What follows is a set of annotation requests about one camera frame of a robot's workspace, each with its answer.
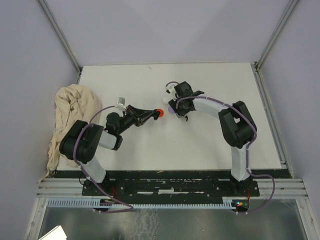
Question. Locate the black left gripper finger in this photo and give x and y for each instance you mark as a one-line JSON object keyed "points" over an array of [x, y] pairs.
{"points": [[140, 112], [145, 117]]}

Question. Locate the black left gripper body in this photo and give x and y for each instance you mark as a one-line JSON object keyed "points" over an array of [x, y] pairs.
{"points": [[132, 117]]}

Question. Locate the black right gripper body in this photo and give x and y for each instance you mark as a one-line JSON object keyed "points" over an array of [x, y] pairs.
{"points": [[181, 110]]}

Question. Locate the orange earbud charging case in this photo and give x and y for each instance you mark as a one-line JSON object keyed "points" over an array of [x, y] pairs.
{"points": [[160, 112]]}

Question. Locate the lilac earbud charging case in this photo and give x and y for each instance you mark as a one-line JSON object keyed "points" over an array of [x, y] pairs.
{"points": [[170, 109]]}

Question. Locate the black earbud charging case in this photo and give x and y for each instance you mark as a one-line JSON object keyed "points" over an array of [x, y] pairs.
{"points": [[156, 115]]}

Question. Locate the white earbud charging case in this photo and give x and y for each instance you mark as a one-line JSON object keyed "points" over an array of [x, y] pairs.
{"points": [[165, 100]]}

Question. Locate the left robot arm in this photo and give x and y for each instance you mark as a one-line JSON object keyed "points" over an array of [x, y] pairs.
{"points": [[82, 140]]}

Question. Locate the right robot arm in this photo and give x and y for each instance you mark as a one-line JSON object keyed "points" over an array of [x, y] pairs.
{"points": [[237, 125]]}

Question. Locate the cream crumpled cloth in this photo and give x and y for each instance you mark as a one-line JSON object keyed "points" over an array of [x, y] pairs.
{"points": [[74, 102]]}

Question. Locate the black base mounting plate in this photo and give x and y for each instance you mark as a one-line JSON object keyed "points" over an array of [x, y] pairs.
{"points": [[216, 182]]}

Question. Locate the white paper sheet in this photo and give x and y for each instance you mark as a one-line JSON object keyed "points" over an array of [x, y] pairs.
{"points": [[56, 233]]}

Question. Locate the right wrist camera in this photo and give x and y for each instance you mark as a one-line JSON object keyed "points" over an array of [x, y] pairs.
{"points": [[170, 88]]}

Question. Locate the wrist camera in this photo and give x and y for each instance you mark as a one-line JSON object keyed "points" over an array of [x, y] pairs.
{"points": [[170, 88], [121, 104]]}

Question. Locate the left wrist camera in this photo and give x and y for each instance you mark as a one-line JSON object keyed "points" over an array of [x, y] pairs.
{"points": [[121, 104]]}

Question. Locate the slotted cable duct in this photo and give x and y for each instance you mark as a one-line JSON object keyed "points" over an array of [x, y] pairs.
{"points": [[104, 203]]}

